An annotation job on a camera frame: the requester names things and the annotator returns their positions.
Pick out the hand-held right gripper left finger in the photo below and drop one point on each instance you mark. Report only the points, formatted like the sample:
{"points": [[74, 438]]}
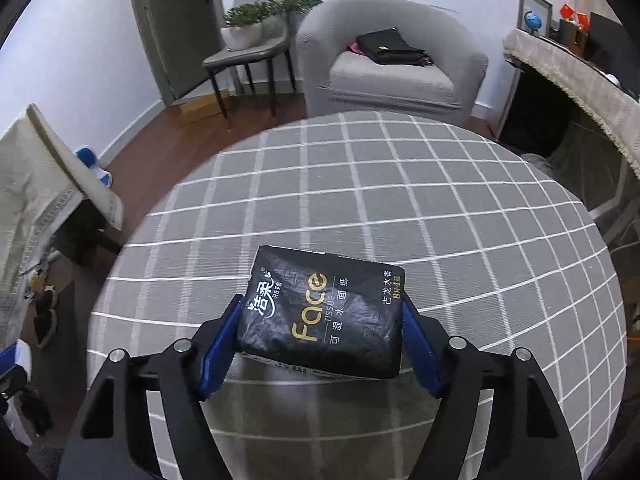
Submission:
{"points": [[217, 355]]}

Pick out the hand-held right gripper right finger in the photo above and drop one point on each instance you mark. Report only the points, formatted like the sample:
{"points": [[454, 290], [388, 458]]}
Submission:
{"points": [[422, 355]]}

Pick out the black tissue pack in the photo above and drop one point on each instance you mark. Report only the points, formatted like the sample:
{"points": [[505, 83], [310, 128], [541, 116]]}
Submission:
{"points": [[320, 310]]}

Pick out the dark slippers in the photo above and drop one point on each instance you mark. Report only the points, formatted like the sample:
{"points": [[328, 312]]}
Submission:
{"points": [[45, 315]]}

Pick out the black shoes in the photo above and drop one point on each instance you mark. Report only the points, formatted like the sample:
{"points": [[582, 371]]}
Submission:
{"points": [[36, 412]]}

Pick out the grey checked tablecloth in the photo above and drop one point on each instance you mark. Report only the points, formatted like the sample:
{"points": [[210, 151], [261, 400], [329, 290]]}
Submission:
{"points": [[400, 185]]}

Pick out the beige cloth covered table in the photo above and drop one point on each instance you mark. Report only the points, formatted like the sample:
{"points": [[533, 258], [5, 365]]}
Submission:
{"points": [[35, 185]]}

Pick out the blue white plastic stool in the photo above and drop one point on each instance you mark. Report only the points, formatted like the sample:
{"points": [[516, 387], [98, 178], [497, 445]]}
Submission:
{"points": [[92, 162]]}

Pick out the white floor cloth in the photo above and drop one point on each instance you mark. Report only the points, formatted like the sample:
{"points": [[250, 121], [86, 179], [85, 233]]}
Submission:
{"points": [[534, 161]]}

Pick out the flat cardboard box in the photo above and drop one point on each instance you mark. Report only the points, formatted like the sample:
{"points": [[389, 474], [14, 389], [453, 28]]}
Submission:
{"points": [[197, 110]]}

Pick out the black cabinet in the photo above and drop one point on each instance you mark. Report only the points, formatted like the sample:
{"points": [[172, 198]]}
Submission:
{"points": [[535, 110]]}

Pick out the grey armchair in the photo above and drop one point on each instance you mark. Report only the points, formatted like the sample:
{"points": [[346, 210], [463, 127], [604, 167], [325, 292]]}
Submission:
{"points": [[390, 80]]}

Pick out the grey dining chair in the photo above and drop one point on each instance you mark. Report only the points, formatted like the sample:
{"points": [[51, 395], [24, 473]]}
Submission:
{"points": [[235, 57]]}

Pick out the black bag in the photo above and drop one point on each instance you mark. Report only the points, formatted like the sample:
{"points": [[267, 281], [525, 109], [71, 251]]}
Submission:
{"points": [[390, 47]]}

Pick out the pink cloth item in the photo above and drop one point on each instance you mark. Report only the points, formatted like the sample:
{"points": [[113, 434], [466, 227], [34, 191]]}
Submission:
{"points": [[355, 48]]}

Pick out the potted green plant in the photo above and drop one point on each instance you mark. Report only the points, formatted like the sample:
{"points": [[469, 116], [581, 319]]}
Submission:
{"points": [[240, 37]]}

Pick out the beige cloth covered desk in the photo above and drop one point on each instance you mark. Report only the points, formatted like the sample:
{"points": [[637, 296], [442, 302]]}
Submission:
{"points": [[575, 75]]}

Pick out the grey green door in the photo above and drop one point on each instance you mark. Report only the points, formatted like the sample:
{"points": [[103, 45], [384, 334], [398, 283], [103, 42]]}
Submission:
{"points": [[175, 35]]}

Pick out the dark brown box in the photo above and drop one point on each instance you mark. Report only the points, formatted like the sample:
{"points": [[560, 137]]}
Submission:
{"points": [[570, 37]]}

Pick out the small blue globe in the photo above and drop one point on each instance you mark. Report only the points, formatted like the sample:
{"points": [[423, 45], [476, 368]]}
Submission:
{"points": [[533, 21]]}

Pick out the black monitor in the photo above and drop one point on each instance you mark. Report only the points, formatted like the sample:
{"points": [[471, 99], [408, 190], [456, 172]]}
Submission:
{"points": [[612, 45]]}

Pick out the grey metal frame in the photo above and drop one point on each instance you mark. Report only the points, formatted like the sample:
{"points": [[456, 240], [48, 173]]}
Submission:
{"points": [[617, 205]]}

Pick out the picture frame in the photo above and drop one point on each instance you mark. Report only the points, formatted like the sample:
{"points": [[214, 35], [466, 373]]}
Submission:
{"points": [[542, 2]]}

